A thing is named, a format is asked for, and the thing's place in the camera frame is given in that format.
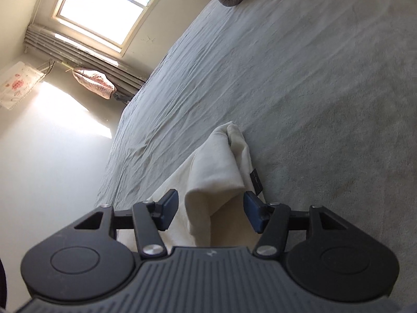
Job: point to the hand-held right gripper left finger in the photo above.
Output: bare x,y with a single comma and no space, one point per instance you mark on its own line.
171,208

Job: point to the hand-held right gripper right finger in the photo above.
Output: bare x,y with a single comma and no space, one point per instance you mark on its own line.
252,212

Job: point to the cream bear-print hooded sweatshirt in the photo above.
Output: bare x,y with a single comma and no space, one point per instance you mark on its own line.
208,176

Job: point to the dark hanging cloth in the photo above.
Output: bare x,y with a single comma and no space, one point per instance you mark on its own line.
122,97

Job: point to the pink hanging cloth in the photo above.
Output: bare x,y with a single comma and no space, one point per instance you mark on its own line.
94,83

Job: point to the grey star-patterned curtain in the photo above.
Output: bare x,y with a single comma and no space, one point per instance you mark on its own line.
81,55

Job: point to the window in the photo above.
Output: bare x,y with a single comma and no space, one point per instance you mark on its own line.
107,6

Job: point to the white printed wall cloth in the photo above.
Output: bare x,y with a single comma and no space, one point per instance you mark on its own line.
18,84

